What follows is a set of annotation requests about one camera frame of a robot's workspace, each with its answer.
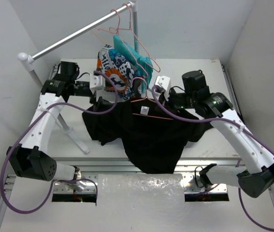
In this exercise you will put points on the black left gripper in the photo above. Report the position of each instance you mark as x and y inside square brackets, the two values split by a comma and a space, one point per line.
[98, 102]

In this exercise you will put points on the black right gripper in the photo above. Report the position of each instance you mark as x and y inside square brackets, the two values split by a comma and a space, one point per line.
[163, 100]

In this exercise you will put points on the pink wire hanger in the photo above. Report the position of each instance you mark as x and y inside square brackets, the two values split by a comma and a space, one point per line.
[145, 98]

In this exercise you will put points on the black shirt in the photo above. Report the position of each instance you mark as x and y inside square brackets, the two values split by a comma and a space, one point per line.
[153, 145]

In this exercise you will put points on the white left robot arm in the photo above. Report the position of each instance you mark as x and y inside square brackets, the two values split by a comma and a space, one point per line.
[28, 157]

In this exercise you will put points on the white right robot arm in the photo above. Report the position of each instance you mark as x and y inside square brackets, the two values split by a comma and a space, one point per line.
[257, 174]

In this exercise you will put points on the patterned orange blue shirt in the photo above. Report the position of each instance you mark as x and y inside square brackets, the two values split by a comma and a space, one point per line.
[119, 69]

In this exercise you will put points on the teal shirt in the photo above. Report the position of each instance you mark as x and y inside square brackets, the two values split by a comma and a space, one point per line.
[143, 64]

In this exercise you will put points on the pink hanger on rack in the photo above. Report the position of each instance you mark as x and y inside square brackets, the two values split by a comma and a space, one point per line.
[133, 5]
[138, 46]

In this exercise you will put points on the silver clothes rack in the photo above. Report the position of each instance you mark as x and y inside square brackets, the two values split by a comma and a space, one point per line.
[28, 60]

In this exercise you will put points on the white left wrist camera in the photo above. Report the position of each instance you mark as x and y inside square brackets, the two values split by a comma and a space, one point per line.
[97, 82]

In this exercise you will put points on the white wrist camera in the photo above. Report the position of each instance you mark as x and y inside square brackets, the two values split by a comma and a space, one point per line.
[97, 82]
[163, 84]

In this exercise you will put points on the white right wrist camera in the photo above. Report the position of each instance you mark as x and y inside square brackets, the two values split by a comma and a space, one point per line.
[163, 84]

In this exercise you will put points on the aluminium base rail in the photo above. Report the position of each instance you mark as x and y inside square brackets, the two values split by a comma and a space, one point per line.
[210, 141]

